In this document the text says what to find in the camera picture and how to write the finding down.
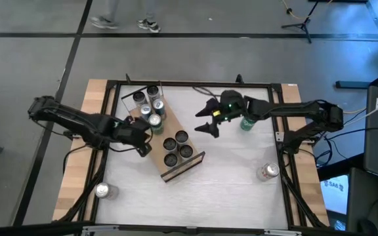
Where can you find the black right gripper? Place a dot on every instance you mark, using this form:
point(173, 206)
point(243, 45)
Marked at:
point(233, 103)

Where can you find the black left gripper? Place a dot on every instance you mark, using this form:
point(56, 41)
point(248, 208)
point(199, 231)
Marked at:
point(128, 132)

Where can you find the wooden tray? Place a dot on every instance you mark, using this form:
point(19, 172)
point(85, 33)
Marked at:
point(156, 144)

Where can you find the green soda can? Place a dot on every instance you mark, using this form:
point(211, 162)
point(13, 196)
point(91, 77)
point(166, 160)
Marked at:
point(155, 120)

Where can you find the black-top Celsius can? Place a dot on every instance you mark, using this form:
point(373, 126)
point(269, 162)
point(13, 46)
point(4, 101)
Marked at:
point(153, 90)
point(170, 144)
point(181, 137)
point(186, 151)
point(171, 160)
point(139, 96)

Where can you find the blue-tab silver-top can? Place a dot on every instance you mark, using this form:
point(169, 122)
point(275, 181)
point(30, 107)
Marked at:
point(145, 109)

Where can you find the silver blue slim can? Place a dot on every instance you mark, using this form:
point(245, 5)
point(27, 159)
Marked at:
point(158, 105)

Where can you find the green Sprite can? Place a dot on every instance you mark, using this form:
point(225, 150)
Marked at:
point(247, 124)

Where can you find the silver-top slim can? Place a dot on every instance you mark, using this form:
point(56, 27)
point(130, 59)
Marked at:
point(102, 190)
point(268, 169)

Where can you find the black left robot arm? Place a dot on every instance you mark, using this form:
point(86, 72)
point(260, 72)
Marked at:
point(77, 121)

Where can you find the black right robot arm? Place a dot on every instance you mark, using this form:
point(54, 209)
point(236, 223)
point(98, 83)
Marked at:
point(294, 108)

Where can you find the person's shoe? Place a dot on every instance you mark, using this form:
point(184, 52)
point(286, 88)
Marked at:
point(103, 23)
point(148, 25)

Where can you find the person's leg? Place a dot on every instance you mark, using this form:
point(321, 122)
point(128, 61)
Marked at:
point(150, 9)
point(113, 8)

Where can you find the black tripod stand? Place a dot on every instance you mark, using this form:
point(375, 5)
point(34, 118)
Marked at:
point(304, 25)

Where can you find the black rig crossbar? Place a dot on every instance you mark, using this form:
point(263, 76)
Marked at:
point(44, 229)

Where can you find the white SA6 sign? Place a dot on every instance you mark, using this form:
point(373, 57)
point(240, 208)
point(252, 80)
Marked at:
point(335, 196)

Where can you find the black table foot bar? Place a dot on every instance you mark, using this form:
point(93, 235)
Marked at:
point(353, 84)

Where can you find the black metal table frame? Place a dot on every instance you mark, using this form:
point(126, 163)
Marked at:
point(176, 84)

